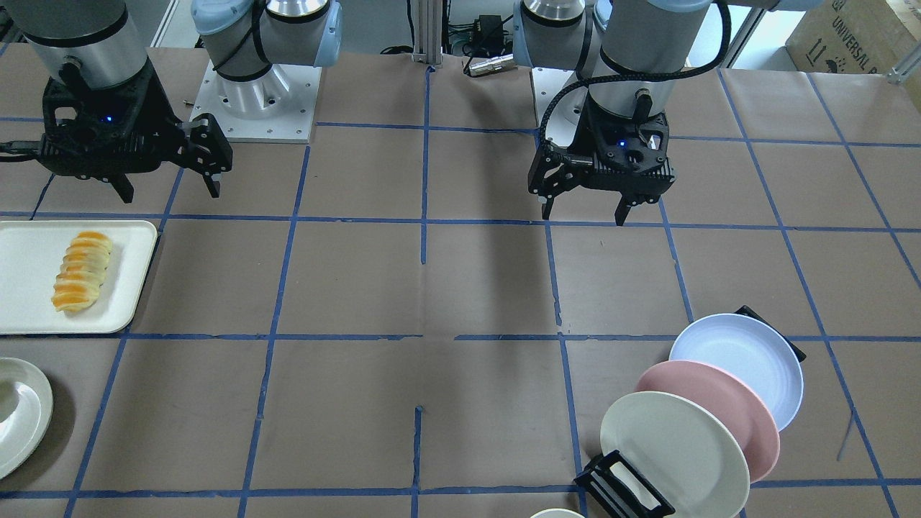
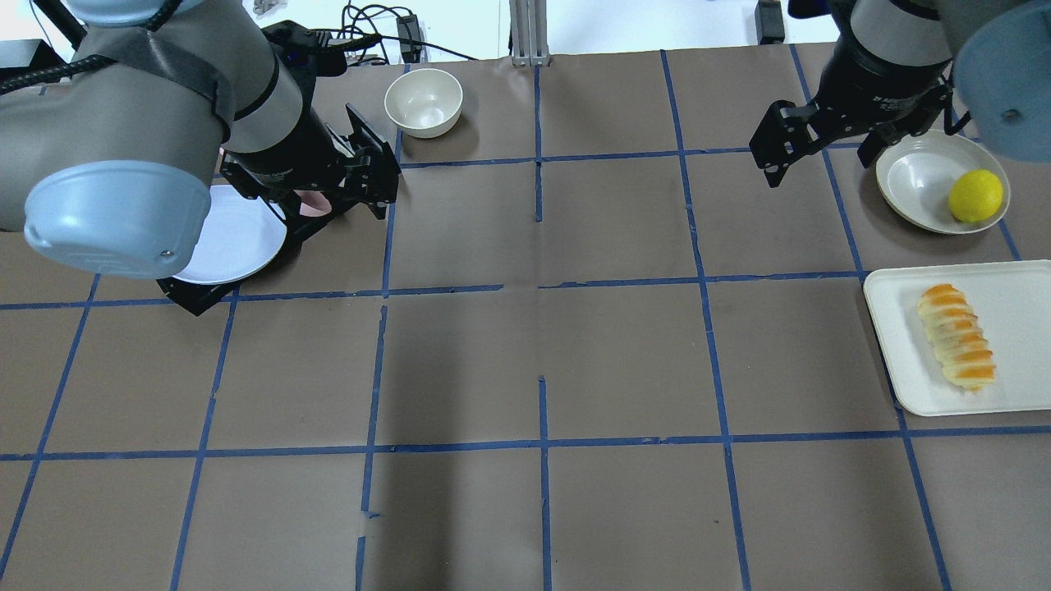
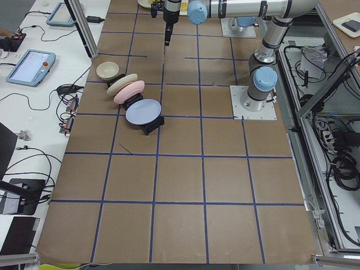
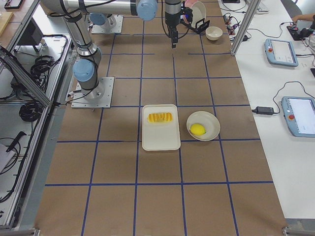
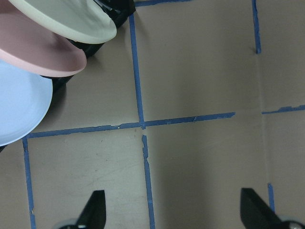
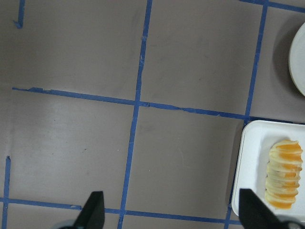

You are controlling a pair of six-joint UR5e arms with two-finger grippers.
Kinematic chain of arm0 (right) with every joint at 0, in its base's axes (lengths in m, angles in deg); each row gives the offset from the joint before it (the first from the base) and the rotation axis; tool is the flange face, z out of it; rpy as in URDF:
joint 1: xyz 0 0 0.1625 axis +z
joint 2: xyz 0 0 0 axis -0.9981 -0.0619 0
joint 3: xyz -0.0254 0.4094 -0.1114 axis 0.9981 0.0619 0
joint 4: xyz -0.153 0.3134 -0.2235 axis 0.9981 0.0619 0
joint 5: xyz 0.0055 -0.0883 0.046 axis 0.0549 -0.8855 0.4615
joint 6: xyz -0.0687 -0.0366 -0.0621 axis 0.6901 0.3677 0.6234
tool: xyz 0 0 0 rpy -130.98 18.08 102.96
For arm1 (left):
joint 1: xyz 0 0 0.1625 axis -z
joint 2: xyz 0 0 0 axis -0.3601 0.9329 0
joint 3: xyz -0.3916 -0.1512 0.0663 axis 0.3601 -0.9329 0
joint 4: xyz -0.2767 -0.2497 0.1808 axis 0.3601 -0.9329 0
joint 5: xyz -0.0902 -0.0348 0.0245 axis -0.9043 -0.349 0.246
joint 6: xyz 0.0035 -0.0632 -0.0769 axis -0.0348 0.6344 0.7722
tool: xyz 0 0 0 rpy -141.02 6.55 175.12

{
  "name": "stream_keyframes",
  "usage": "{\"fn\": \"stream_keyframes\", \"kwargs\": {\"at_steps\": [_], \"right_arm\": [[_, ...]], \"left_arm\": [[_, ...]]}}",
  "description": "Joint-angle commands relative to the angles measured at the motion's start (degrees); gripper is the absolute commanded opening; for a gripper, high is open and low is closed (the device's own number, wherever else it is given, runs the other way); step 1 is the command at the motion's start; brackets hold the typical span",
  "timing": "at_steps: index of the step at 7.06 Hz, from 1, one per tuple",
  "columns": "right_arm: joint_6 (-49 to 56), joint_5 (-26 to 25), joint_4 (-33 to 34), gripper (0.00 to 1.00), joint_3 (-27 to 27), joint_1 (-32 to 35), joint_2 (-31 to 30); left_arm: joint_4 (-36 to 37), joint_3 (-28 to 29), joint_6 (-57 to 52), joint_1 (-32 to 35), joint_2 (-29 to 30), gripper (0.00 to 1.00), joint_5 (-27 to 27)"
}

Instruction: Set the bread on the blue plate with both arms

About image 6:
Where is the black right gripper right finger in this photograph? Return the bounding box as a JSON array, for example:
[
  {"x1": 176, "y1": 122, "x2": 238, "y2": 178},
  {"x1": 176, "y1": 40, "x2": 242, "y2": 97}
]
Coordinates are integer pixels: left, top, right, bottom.
[{"x1": 239, "y1": 188, "x2": 289, "y2": 229}]

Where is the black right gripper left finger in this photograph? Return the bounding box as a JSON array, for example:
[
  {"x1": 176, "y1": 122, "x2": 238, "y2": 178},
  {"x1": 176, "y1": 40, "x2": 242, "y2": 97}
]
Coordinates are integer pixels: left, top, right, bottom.
[{"x1": 74, "y1": 191, "x2": 105, "y2": 229}]

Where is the yellow orange bread loaf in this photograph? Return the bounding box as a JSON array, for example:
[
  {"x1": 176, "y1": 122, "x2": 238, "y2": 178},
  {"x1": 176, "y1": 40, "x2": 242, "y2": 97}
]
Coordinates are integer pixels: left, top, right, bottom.
[{"x1": 264, "y1": 139, "x2": 303, "y2": 210}]

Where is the cream round plate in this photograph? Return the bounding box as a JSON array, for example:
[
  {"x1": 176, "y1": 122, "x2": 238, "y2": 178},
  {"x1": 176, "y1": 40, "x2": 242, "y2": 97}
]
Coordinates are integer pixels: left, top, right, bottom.
[{"x1": 288, "y1": 23, "x2": 305, "y2": 96}]

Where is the white rectangular tray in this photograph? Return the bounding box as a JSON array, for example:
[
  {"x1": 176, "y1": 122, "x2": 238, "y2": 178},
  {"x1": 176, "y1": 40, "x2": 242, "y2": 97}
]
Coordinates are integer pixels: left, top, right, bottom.
[{"x1": 231, "y1": 120, "x2": 305, "y2": 222}]

